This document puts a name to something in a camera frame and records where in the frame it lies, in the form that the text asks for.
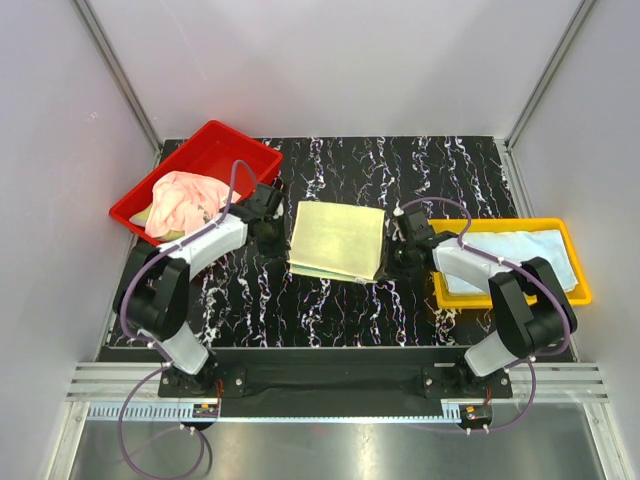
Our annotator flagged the connector box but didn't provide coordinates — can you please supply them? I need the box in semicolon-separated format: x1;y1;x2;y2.
461;404;493;425
192;403;220;419

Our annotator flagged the yellow plastic bin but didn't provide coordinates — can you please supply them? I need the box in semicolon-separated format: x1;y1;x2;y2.
432;218;592;309

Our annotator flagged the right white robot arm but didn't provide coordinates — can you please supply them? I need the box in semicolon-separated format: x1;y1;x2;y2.
387;202;577;397

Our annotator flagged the red plastic bin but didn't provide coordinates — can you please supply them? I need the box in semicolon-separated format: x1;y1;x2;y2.
109;120;283;246

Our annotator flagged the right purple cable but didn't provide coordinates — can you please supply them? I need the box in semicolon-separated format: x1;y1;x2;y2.
394;197;576;434

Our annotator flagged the aluminium rail frame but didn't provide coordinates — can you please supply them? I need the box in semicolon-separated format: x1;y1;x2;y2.
66;362;608;403

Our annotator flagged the right connector box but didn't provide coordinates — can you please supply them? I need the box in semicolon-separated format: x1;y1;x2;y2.
461;404;493;425

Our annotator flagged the light blue towel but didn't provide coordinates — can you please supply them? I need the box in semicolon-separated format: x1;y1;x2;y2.
464;230;578;292

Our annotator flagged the purple cable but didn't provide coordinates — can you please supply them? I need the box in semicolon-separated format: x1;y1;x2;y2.
117;159;261;476
394;197;576;434

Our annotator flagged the pastel yellow pink towel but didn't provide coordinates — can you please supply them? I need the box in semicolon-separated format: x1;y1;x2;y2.
289;201;385;284

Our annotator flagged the left connector box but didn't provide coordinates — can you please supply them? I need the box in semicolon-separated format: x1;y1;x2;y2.
192;403;220;419

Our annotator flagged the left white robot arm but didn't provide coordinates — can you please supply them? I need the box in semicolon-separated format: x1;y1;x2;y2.
112;184;286;396

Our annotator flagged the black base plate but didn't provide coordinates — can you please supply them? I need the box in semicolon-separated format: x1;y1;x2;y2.
158;363;513;400

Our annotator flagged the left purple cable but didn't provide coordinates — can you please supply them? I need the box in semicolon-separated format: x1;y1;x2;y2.
117;159;261;476

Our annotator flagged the white slotted cable duct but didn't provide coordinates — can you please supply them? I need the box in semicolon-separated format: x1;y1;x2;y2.
88;402;217;422

